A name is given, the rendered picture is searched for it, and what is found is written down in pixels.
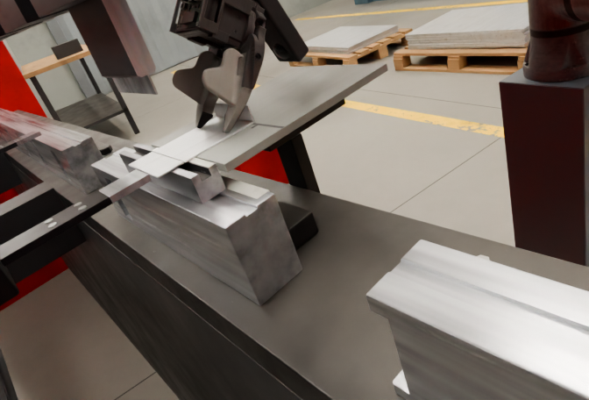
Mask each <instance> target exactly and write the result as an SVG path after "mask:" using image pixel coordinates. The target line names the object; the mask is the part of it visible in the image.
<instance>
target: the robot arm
mask: <svg viewBox="0 0 589 400"><path fill-rule="evenodd" d="M181 2H182V4H181ZM180 4H181V7H180ZM179 7H180V8H181V11H180V15H179V19H178V23H177V24H176V23H175V22H176V19H177V15H178V10H179ZM528 7H529V33H530V40H529V45H528V48H527V52H526V55H525V58H524V62H523V65H522V67H523V75H524V77H525V78H527V79H528V80H530V81H534V82H567V81H572V80H577V79H580V78H584V77H587V76H589V0H528ZM169 31H170V32H172V33H174V34H177V35H179V36H182V37H183V38H185V39H187V40H189V41H191V42H194V43H196V44H197V45H200V46H208V47H209V51H203V52H201V53H200V54H199V56H198V58H197V61H196V63H195V65H194V66H193V67H192V68H184V69H178V70H176V71H175V72H174V75H173V79H172V81H173V85H174V86H175V88H177V89H178V90H180V91H181V92H182V93H184V94H185V95H187V96H189V97H190V98H192V99H193V100H195V101H196V102H197V107H196V115H195V127H197V128H200V129H201V128H202V127H203V126H204V125H205V124H206V123H207V122H208V121H209V120H210V119H211V118H213V112H214V108H215V105H216V102H217V100H218V98H220V99H221V100H223V101H224V102H225V103H227V104H228V108H227V111H226V113H225V114H224V128H223V132H225V133H227V132H230V131H231V129H232V128H233V126H234V125H235V124H236V123H237V121H238V119H239V117H240V116H241V114H242V112H243V110H244V108H245V106H246V104H247V102H248V100H249V97H250V95H251V93H252V89H254V87H255V84H256V81H257V79H258V76H259V71H260V69H261V66H262V63H263V60H264V54H265V42H266V43H267V44H268V46H269V47H270V49H271V50H272V52H273V53H274V55H275V56H276V58H277V59H278V61H296V62H299V61H301V60H302V59H303V58H304V56H305V55H306V54H307V53H308V51H309V49H308V47H307V45H306V44H305V42H304V41H303V39H302V37H301V35H300V34H299V33H298V31H297V30H296V28H295V26H294V25H293V23H292V21H291V20H290V18H289V17H288V15H287V13H286V12H285V11H284V9H283V8H282V6H281V4H280V2H279V1H278V0H177V1H176V5H175V9H174V15H173V19H172V23H171V26H170V30H169Z"/></svg>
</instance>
